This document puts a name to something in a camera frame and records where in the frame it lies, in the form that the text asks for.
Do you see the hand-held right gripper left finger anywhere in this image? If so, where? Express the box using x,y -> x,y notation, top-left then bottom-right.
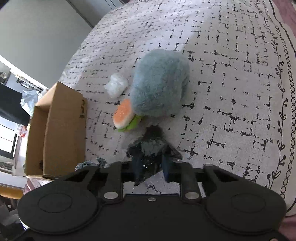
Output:
62,153 -> 145,202

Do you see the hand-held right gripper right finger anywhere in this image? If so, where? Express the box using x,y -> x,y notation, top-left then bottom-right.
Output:
161,153 -> 234,202

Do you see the clear plastic packet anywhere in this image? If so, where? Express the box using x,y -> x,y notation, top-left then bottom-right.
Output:
125,125 -> 183,186

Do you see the blue patterned packet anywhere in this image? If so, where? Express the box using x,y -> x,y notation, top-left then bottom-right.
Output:
75,157 -> 109,172

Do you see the burger plush toy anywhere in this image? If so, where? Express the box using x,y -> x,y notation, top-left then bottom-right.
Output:
113,98 -> 142,132

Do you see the cardboard box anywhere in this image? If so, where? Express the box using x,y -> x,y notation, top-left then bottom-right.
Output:
24,82 -> 88,179

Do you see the white plastic wrap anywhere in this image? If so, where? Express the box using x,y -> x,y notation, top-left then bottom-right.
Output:
104,73 -> 129,98

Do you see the blue-grey plush toy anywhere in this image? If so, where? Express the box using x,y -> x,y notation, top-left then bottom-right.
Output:
130,49 -> 190,117

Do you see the white black-patterned blanket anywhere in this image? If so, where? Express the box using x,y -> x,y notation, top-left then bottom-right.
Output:
60,0 -> 296,205

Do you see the white plastic bag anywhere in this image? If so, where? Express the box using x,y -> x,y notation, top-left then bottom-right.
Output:
20,89 -> 48,116

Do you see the black furniture panel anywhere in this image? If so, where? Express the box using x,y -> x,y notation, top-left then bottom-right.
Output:
0,83 -> 31,127

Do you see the grey wardrobe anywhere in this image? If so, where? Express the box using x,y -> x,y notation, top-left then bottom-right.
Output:
67,0 -> 139,29

